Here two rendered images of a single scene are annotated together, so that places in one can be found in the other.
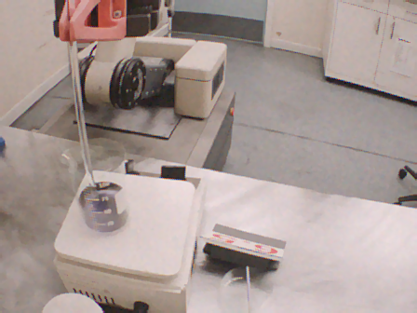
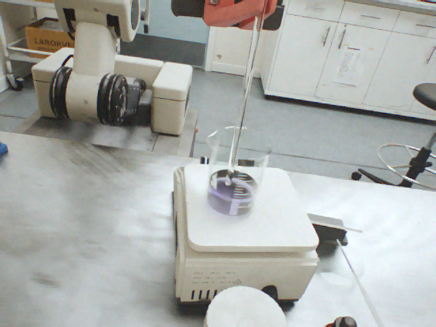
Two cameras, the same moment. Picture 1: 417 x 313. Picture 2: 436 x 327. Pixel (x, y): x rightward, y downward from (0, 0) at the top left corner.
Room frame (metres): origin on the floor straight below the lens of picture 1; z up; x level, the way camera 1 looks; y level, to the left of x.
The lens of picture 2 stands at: (-0.01, 0.18, 1.05)
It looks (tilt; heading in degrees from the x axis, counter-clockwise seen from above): 34 degrees down; 344
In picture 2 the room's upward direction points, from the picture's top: 10 degrees clockwise
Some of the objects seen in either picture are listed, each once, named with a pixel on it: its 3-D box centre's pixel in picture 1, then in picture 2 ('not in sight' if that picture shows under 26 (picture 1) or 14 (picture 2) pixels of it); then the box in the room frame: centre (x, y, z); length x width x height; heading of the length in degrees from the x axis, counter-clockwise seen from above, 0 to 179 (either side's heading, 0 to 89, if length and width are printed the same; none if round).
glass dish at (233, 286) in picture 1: (245, 291); (337, 264); (0.20, -0.05, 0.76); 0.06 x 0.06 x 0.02
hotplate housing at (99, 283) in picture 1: (135, 229); (233, 216); (0.26, 0.07, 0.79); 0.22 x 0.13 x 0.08; 176
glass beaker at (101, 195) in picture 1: (97, 187); (232, 172); (0.23, 0.09, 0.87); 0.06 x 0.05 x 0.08; 96
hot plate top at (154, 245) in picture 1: (125, 219); (244, 203); (0.23, 0.07, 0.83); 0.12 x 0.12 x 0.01; 86
